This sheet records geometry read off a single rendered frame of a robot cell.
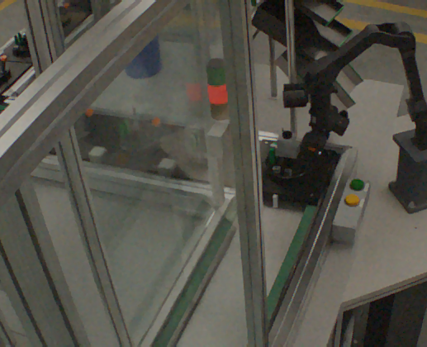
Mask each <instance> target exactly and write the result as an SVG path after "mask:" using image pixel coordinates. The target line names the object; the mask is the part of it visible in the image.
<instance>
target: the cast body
mask: <svg viewBox="0 0 427 347"><path fill-rule="evenodd" d="M271 148H274V149H275V152H276V156H280V157H285V158H290V159H296V158H297V156H298V154H299V152H300V143H299V142H296V133H291V132H290V131H281V132H280V134H279V136H278V138H277V144H276V145H275V144H271V145H270V149H271Z"/></svg>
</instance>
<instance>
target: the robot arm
mask: <svg viewBox="0 0 427 347"><path fill-rule="evenodd" d="M374 44H382V45H387V46H390V47H392V48H397V49H398V50H399V52H400V55H401V61H402V64H403V68H404V71H405V76H406V82H407V85H408V89H409V93H410V99H405V100H406V104H407V111H408V113H409V115H410V119H411V122H412V123H413V122H415V136H414V137H411V138H410V140H412V141H413V143H414V144H415V145H416V146H417V148H418V149H419V150H427V103H426V101H425V97H424V93H423V89H422V84H421V81H420V74H419V70H418V65H417V63H416V59H415V52H416V48H415V44H416V38H415V36H414V34H413V32H412V30H411V29H410V27H409V26H408V24H407V23H405V22H403V21H397V22H396V23H393V22H384V23H379V24H372V23H370V24H368V25H366V26H365V28H364V29H363V30H362V31H360V32H359V33H358V34H357V35H356V36H355V37H353V38H352V39H350V40H349V41H347V42H346V43H345V45H342V46H341V47H340V48H339V49H338V50H336V51H335V52H334V53H333V54H330V55H327V56H323V57H322V58H321V57H320V58H319V59H317V60H315V61H314V62H313V63H311V64H310V66H309V70H308V72H307V73H306V74H305V76H304V77H302V78H301V80H302V82H303V83H298V84H290V83H284V84H283V91H282V98H283V102H284V108H287V107H288V108H298V107H307V103H308V95H309V94H310V95H311V104H310V110H309V113H310V114H311V120H310V122H309V126H310V127H311V128H312V131H309V132H306V133H305V135H304V138H303V140H302V145H303V146H305V147H311V148H317V149H318V150H319V151H322V150H323V149H324V147H325V145H326V141H327V140H328V139H329V136H330V132H331V131H333V132H334V133H335V134H337V135H341V136H342V135H344V133H345V131H346V130H347V128H348V126H349V118H348V112H346V111H345V110H343V111H340V112H338V109H337V107H336V106H333V105H331V93H338V92H339V90H338V88H337V85H336V84H335V83H333V82H334V81H335V80H336V79H337V77H338V75H339V73H340V72H341V70H342V68H343V67H345V66H347V64H349V63H350V62H351V61H353V60H354V59H356V57H359V56H360V55H361V54H362V53H363V52H365V50H366V49H369V47H371V46H372V45H374Z"/></svg>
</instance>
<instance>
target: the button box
mask: <svg viewBox="0 0 427 347"><path fill-rule="evenodd" d="M352 179H354V178H348V179H347V182H346V184H345V187H344V193H343V195H342V197H341V199H340V202H339V206H338V208H337V210H336V213H335V215H334V219H333V221H332V224H331V239H332V240H339V241H343V242H350V243H355V240H356V239H357V236H358V231H359V228H360V226H361V221H362V218H363V214H364V212H365V208H366V206H367V203H368V199H369V196H370V187H371V181H369V180H365V179H362V180H363V181H364V187H363V189H361V190H354V189H352V187H351V181H352ZM351 193H352V194H356V195H358V198H359V201H358V204H357V205H352V206H350V205H348V204H346V202H345V197H346V196H347V195H349V194H351Z"/></svg>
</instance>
